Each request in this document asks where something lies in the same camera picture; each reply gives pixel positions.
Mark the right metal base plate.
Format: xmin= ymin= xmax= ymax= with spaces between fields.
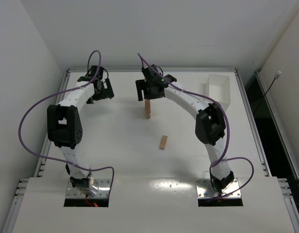
xmin=196 ymin=179 xmax=241 ymax=200

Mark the white plastic box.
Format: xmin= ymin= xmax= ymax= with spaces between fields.
xmin=205 ymin=74 xmax=231 ymax=111

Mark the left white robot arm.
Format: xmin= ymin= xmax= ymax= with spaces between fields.
xmin=47 ymin=66 xmax=114 ymax=192

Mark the metal base plate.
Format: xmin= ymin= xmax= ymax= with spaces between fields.
xmin=66 ymin=179 xmax=111 ymax=199
xmin=196 ymin=179 xmax=241 ymax=200

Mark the black wall cable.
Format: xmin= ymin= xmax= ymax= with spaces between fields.
xmin=262 ymin=70 xmax=282 ymax=98

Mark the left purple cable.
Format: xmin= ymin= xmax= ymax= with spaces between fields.
xmin=18 ymin=50 xmax=115 ymax=184

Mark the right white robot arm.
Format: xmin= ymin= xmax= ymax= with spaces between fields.
xmin=135 ymin=65 xmax=234 ymax=193

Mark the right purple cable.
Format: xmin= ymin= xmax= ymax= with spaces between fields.
xmin=137 ymin=53 xmax=254 ymax=200

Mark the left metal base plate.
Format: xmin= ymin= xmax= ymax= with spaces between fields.
xmin=66 ymin=179 xmax=111 ymax=199

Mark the wood block four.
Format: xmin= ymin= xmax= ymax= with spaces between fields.
xmin=159 ymin=135 xmax=168 ymax=150

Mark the purple cable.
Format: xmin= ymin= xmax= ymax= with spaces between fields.
xmin=18 ymin=50 xmax=115 ymax=184
xmin=137 ymin=53 xmax=254 ymax=200

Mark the wood block three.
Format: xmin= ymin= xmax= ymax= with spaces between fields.
xmin=145 ymin=99 xmax=150 ymax=109

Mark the white front cover panel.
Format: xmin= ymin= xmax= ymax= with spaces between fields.
xmin=13 ymin=177 xmax=294 ymax=233

